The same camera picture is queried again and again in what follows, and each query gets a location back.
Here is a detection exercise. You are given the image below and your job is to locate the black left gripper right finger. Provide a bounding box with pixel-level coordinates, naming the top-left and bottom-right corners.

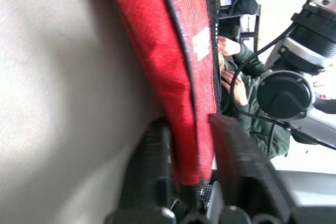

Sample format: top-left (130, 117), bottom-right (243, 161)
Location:
top-left (208, 113), bottom-right (300, 224)

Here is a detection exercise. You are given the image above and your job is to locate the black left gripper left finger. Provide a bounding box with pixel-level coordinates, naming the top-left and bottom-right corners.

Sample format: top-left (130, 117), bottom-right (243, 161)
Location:
top-left (119, 118), bottom-right (180, 211)

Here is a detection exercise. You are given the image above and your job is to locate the red table tennis paddle case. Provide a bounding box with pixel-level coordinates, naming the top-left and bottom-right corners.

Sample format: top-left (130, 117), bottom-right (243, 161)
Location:
top-left (100, 0), bottom-right (224, 205)

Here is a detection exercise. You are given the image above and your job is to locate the person's left hand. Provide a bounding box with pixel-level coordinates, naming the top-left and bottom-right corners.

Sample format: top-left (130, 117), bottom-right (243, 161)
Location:
top-left (221, 70), bottom-right (249, 107)

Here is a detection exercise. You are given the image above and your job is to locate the person's right hand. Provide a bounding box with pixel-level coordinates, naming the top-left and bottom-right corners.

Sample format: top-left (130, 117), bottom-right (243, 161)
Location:
top-left (217, 36), bottom-right (243, 57)

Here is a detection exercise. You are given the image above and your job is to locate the person in green jacket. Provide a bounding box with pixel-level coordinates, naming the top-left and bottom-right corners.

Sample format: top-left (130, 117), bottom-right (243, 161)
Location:
top-left (219, 42), bottom-right (291, 161)

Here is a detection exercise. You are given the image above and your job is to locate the dark grey robot body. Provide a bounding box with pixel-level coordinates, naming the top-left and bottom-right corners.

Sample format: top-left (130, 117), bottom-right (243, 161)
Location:
top-left (275, 170), bottom-right (336, 224)

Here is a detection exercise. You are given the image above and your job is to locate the black metal shelf rack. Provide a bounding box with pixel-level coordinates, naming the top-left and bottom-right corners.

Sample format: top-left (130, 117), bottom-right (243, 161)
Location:
top-left (217, 0), bottom-right (263, 53)

